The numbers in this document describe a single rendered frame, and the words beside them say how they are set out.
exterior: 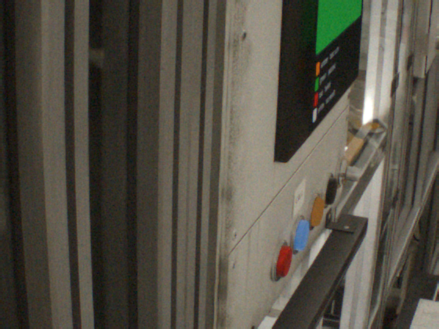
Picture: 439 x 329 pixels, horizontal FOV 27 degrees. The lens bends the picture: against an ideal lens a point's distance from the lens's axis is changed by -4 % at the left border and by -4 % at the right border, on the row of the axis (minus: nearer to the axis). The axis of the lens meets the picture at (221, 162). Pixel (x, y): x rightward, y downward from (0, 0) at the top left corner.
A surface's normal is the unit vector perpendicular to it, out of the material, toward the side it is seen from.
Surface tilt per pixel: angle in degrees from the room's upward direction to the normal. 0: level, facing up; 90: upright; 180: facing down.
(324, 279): 0
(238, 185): 90
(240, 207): 90
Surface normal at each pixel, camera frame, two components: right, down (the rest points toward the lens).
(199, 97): 0.94, 0.16
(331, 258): 0.04, -0.93
